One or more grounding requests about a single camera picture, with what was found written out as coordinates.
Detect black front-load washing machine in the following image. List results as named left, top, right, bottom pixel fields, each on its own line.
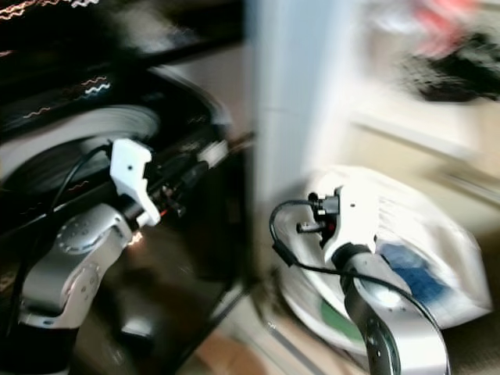
left=0, top=0, right=257, bottom=375

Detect black cloth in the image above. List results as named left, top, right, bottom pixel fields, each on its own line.
left=400, top=33, right=500, bottom=104

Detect red cloth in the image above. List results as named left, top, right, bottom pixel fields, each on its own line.
left=412, top=0, right=481, bottom=57

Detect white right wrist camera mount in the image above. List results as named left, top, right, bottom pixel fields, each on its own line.
left=320, top=185, right=382, bottom=263

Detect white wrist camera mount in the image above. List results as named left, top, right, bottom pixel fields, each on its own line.
left=109, top=138, right=162, bottom=230
left=320, top=185, right=382, bottom=263

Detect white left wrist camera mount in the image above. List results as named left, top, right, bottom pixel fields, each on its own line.
left=109, top=138, right=162, bottom=230

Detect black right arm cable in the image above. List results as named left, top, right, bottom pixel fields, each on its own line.
left=269, top=199, right=451, bottom=374

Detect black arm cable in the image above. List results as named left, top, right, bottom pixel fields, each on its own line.
left=269, top=199, right=451, bottom=374
left=0, top=145, right=114, bottom=375

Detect white door frame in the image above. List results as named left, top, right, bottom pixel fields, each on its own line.
left=246, top=0, right=364, bottom=212

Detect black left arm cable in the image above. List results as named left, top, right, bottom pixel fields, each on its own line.
left=0, top=145, right=114, bottom=375

